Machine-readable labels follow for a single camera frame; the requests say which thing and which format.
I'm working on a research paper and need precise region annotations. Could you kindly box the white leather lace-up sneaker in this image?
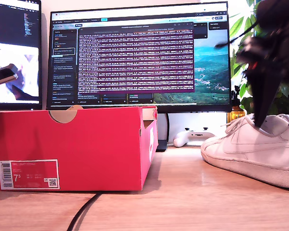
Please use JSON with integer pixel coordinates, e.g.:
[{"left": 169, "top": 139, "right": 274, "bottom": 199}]
[{"left": 200, "top": 113, "right": 289, "bottom": 189}]

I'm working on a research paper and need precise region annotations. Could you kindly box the red cardboard shoebox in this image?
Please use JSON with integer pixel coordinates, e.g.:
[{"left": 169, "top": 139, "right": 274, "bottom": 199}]
[{"left": 0, "top": 105, "right": 159, "bottom": 192}]

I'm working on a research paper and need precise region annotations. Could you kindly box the amber glass bottle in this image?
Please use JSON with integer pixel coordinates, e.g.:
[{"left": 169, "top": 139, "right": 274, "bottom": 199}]
[{"left": 226, "top": 85, "right": 246, "bottom": 123}]

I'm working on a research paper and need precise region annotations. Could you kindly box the green leafy houseplant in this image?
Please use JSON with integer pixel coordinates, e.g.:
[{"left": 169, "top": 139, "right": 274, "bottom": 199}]
[{"left": 228, "top": 0, "right": 289, "bottom": 116}]

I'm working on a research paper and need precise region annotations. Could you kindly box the white game controller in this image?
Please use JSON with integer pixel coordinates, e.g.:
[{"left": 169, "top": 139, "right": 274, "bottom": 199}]
[{"left": 172, "top": 127, "right": 216, "bottom": 148}]

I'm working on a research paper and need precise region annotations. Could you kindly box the grey black monitor stand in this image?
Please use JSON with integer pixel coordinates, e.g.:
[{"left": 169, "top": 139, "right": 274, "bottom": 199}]
[{"left": 156, "top": 113, "right": 170, "bottom": 152}]

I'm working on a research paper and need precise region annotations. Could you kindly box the wide black computer monitor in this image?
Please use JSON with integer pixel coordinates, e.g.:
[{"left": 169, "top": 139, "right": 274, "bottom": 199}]
[{"left": 46, "top": 1, "right": 233, "bottom": 113}]

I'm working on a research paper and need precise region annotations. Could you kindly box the narrow black computer monitor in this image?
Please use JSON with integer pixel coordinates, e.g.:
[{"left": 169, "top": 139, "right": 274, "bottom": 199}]
[{"left": 0, "top": 0, "right": 43, "bottom": 111}]

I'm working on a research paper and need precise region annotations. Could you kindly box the dark flat object tan edge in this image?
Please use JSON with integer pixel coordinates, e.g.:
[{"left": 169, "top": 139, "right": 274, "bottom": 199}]
[{"left": 0, "top": 63, "right": 19, "bottom": 89}]

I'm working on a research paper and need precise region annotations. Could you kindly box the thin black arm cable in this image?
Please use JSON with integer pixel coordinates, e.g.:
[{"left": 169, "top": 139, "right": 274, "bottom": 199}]
[{"left": 214, "top": 21, "right": 260, "bottom": 49}]

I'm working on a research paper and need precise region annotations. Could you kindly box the thick black table cable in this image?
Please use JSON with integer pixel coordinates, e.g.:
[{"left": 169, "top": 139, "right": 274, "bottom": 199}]
[{"left": 66, "top": 192, "right": 102, "bottom": 231}]

